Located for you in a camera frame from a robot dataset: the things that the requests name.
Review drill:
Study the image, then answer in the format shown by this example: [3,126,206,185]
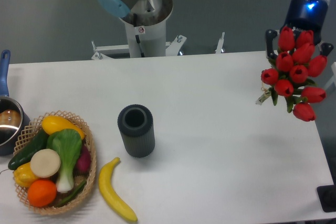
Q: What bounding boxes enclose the dark grey ribbed vase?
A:
[118,104,155,158]

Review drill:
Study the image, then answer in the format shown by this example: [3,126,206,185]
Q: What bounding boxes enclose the red tulip bouquet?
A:
[256,26,328,122]

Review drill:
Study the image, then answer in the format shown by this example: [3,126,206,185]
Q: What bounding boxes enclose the white round radish slice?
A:
[30,149,61,178]

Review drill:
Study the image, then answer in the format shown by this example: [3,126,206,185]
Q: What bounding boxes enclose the purple red onion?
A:
[75,145,91,173]

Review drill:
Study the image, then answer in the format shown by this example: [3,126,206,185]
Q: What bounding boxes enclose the woven wicker basket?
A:
[13,110,97,216]

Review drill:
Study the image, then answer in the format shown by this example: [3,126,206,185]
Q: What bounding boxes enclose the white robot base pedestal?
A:
[96,0,174,58]

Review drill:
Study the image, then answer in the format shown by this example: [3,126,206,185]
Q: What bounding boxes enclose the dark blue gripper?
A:
[265,0,334,60]

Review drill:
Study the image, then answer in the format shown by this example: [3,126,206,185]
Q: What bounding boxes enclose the orange fruit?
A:
[27,179,57,207]

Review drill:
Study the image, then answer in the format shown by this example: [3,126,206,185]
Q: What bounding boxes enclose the green cucumber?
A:
[8,129,49,170]

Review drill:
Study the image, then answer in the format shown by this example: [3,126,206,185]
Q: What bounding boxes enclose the black device at table edge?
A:
[317,185,335,212]

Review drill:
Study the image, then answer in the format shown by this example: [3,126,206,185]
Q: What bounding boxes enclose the green bean pod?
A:
[55,180,87,208]

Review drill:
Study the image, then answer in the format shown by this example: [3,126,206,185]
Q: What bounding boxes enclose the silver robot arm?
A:
[284,0,334,56]

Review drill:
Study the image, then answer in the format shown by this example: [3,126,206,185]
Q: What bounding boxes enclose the green bok choy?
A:
[47,129,82,193]

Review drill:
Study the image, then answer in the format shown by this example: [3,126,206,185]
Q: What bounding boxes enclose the yellow banana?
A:
[98,157,138,222]

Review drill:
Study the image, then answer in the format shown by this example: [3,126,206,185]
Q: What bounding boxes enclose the yellow squash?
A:
[41,115,85,140]

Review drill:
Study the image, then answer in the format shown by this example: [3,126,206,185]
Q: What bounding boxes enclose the white metal support frame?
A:
[91,32,225,60]

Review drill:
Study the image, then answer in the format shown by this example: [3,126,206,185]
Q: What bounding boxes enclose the blue handled saucepan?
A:
[1,50,30,156]

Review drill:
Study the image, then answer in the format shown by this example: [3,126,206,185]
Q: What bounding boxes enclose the yellow bell pepper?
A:
[13,162,39,188]

